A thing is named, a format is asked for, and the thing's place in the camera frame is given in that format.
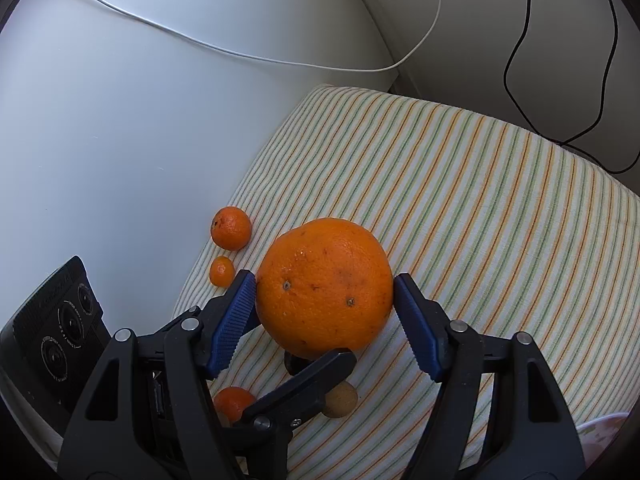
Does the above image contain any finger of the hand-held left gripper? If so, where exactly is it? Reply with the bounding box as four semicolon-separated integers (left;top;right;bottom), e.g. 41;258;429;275
222;350;358;480

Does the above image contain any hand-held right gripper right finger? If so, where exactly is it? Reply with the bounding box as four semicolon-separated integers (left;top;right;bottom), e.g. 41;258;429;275
394;273;587;480

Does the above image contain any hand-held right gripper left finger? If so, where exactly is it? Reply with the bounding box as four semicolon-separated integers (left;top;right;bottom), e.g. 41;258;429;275
57;269;258;480

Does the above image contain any brown longan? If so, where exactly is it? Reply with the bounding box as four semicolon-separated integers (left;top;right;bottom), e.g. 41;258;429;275
321;381;359;419

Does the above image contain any small tangerine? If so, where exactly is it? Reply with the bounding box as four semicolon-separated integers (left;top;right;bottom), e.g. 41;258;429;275
212;386;257;423
210;206;252;251

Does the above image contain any large blemished orange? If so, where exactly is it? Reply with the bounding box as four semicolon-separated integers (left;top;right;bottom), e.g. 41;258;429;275
255;217;395;361

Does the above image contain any floral white plate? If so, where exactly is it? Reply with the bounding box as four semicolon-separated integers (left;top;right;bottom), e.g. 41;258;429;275
575;412;630;468

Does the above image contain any tiny tangerine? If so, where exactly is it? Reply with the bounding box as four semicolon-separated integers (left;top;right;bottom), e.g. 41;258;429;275
209;256;236;287

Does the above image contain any striped cloth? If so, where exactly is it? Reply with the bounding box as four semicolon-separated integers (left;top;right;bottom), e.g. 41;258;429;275
172;85;640;480

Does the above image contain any looped black cable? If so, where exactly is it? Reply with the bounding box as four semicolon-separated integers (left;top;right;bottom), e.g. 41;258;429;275
502;0;621;146

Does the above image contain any white cable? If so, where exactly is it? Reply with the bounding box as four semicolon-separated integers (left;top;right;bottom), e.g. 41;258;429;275
32;0;442;73

